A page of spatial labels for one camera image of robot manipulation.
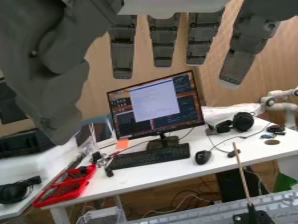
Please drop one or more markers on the black mouse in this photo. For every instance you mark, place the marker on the black mouse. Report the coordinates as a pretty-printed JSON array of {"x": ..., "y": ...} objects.
[{"x": 202, "y": 157}]

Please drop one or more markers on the black bag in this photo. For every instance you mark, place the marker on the black bag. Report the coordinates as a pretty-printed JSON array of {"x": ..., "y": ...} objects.
[{"x": 21, "y": 143}]

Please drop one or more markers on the small white jointed device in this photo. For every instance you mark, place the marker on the small white jointed device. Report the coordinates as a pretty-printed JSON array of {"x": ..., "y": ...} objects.
[{"x": 283, "y": 103}]

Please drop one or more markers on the black plate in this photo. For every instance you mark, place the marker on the black plate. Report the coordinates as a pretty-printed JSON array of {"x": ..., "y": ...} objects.
[{"x": 254, "y": 216}]

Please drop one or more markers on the black keyboard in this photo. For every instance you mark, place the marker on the black keyboard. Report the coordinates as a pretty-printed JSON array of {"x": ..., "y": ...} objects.
[{"x": 150, "y": 156}]

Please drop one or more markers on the computer screen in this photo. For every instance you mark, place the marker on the computer screen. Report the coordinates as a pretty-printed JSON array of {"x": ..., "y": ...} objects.
[{"x": 154, "y": 103}]

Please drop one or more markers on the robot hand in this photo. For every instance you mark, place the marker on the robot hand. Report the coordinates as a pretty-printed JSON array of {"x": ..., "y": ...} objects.
[{"x": 47, "y": 63}]

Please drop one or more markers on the orange sticky note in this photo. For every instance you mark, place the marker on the orange sticky note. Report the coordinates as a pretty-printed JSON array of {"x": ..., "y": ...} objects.
[{"x": 122, "y": 143}]

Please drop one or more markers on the black headphones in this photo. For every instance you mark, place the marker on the black headphones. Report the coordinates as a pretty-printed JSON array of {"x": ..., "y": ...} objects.
[
  {"x": 13, "y": 191},
  {"x": 240, "y": 121}
]

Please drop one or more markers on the white desk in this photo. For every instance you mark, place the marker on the white desk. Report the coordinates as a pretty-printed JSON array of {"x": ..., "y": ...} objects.
[
  {"x": 26, "y": 166},
  {"x": 176, "y": 173}
]

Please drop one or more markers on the red tray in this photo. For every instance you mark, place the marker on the red tray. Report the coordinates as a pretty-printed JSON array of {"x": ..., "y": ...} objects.
[
  {"x": 79, "y": 174},
  {"x": 54, "y": 195}
]

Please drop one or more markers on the thin stick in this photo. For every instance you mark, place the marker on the thin stick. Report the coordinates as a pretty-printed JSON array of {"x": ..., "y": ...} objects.
[{"x": 240, "y": 173}]

